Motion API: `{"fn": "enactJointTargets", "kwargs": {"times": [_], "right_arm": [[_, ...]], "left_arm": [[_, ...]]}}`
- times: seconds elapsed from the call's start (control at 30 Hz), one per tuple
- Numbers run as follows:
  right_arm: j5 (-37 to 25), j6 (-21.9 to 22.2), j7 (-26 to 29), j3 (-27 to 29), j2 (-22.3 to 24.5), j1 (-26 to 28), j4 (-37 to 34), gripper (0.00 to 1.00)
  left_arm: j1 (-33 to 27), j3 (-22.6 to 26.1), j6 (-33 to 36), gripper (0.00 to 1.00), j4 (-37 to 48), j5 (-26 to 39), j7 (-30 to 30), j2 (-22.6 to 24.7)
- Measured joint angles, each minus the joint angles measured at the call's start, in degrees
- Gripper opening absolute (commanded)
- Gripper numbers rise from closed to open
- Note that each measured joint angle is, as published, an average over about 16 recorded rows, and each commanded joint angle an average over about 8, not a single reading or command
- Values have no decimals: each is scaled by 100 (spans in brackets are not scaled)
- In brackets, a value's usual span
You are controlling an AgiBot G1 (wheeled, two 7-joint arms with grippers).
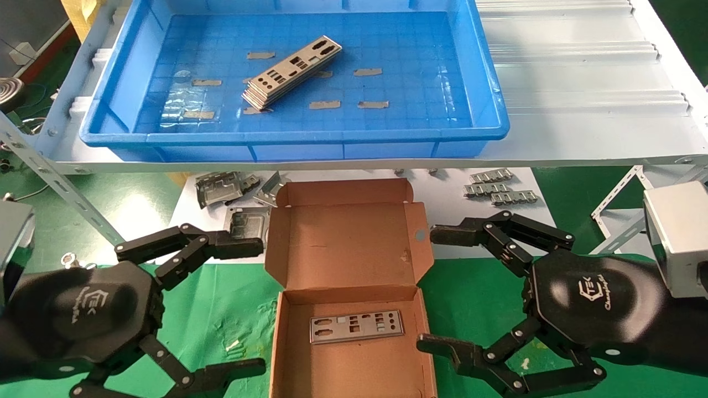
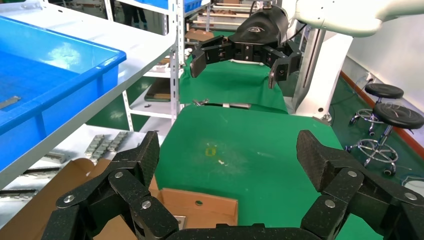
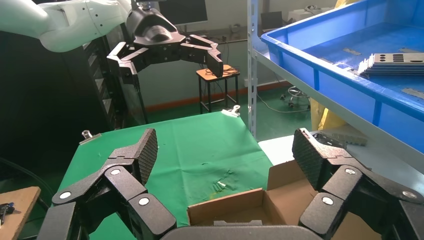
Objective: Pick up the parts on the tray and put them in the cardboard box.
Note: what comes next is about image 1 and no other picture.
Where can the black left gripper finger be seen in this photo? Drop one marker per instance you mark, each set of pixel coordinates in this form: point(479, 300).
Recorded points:
point(232, 246)

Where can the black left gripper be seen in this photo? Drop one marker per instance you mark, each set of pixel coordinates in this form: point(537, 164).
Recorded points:
point(83, 315)

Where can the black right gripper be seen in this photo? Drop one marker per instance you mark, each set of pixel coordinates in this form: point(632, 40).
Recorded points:
point(597, 298)

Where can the silver metal shield plate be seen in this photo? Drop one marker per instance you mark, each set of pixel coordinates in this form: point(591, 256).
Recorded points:
point(343, 335)

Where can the brown cardboard box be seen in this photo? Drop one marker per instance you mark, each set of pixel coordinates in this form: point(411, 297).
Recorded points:
point(343, 243)

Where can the blue plastic tray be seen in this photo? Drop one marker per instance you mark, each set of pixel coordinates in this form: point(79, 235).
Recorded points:
point(409, 83)

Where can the yellow cardboard piece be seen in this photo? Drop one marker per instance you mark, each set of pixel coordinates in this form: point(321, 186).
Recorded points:
point(80, 14)

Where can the white paper scrap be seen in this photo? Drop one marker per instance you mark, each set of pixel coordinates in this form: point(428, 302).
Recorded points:
point(233, 345)

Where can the green cloth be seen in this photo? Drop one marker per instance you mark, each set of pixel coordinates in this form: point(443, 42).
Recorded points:
point(221, 309)

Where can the white paper sheet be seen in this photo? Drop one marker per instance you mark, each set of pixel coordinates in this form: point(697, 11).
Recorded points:
point(453, 199)

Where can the grey metal clip strip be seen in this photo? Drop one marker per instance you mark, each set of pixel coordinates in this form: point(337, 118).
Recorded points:
point(514, 198)
point(491, 176)
point(485, 190)

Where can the grey tape strip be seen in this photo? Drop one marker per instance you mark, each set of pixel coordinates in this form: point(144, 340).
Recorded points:
point(368, 72)
point(260, 55)
point(326, 74)
point(324, 104)
point(207, 83)
point(199, 115)
point(255, 111)
point(373, 104)

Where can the silver binder clip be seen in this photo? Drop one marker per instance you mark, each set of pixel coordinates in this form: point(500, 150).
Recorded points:
point(72, 258)

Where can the grey slotted angle bar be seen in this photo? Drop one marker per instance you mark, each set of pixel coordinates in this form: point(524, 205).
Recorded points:
point(66, 190)

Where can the stack of metal shield plates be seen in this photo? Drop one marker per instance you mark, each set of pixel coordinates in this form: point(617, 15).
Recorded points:
point(287, 69)

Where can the white metal shelf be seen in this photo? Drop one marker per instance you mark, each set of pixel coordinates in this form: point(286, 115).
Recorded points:
point(581, 132)

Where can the black round base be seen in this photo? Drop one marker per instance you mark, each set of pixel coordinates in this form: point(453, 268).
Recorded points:
point(10, 93)

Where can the white power adapter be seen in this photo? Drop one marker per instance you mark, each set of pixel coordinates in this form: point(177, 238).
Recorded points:
point(22, 52)

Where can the bent grey metal bracket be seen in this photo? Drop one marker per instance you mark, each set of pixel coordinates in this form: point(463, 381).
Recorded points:
point(246, 218)
point(221, 188)
point(271, 188)

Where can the white angle steel frame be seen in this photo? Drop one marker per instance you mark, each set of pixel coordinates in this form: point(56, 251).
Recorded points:
point(617, 193)

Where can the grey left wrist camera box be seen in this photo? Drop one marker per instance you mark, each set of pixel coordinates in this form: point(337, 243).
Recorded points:
point(14, 243)

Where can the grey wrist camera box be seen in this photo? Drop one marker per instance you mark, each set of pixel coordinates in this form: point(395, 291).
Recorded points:
point(14, 243)
point(683, 232)

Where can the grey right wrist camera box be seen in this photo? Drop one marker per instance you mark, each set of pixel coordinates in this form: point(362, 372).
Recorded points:
point(683, 232)

